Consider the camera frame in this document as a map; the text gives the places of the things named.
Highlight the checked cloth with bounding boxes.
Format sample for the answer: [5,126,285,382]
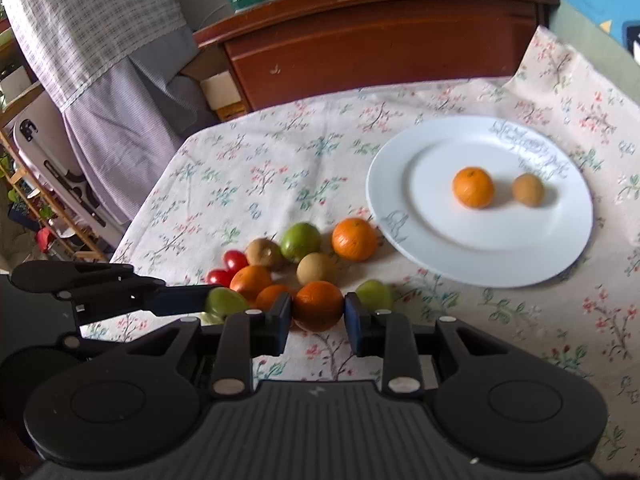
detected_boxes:
[0,0,188,111]

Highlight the floral tablecloth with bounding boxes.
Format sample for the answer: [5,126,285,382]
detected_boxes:
[80,25,640,466]

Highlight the large orange mandarin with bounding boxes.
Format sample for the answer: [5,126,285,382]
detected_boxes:
[331,217,379,262]

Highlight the round green jujube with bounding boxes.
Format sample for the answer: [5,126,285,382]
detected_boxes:
[280,222,322,263]

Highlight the brown kiwi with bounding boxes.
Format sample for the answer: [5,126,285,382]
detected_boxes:
[244,237,286,272]

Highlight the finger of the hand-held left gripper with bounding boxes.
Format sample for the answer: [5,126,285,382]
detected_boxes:
[10,261,217,326]
[62,334,132,359]

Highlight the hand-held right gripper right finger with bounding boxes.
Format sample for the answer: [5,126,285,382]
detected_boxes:
[344,292,516,395]

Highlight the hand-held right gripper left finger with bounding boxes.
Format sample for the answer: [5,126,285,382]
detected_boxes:
[120,292,293,396]

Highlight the white plastic chair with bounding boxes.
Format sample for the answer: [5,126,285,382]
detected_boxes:
[12,95,126,241]

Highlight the lilac striped cloth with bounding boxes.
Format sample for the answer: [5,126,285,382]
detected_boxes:
[62,27,218,226]

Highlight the wooden shelf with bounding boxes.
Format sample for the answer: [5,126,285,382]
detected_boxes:
[0,130,108,263]

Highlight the brown wooden headboard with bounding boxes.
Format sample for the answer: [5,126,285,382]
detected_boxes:
[192,0,561,113]

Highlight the white plate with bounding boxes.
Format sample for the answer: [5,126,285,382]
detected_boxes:
[366,115,594,288]

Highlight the small cardboard carton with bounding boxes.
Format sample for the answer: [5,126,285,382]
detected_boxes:
[200,72,248,121]

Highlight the brown longan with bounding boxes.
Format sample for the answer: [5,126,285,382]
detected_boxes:
[296,252,338,286]
[511,173,546,207]

